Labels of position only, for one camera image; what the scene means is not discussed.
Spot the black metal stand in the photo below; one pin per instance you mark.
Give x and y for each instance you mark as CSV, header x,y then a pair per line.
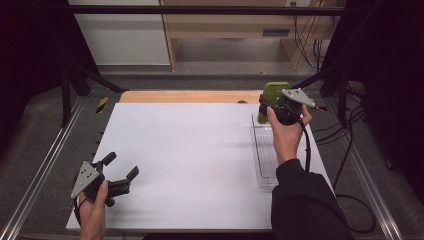
x,y
342,96
65,100

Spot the grey power strip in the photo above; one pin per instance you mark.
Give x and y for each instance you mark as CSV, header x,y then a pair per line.
x,y
276,32

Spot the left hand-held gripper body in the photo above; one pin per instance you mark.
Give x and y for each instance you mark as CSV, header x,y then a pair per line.
x,y
85,178

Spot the aluminium rail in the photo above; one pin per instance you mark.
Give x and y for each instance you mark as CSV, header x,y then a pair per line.
x,y
43,166
370,186

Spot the white cabinet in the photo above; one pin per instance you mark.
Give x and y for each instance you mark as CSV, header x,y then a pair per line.
x,y
123,36

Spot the dark curtain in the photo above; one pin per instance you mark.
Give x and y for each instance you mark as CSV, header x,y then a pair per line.
x,y
393,83
30,66

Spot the green phone case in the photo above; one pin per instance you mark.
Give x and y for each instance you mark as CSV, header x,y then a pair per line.
x,y
275,93

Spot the black horizontal frame bar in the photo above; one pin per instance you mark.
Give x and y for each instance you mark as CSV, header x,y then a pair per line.
x,y
200,10

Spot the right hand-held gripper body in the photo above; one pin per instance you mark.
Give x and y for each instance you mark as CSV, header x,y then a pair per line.
x,y
296,98

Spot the person's right hand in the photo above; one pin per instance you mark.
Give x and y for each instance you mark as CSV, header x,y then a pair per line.
x,y
286,140

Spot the person's left hand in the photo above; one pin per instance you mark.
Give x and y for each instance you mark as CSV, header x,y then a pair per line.
x,y
93,208

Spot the light wooden desk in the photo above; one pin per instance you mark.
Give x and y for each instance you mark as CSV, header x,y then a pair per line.
x,y
233,25

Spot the clear plastic box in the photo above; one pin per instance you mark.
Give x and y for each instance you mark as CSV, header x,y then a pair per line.
x,y
265,156

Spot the yellow black tape mark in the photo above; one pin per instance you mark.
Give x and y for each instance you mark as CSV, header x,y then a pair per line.
x,y
102,104
320,108

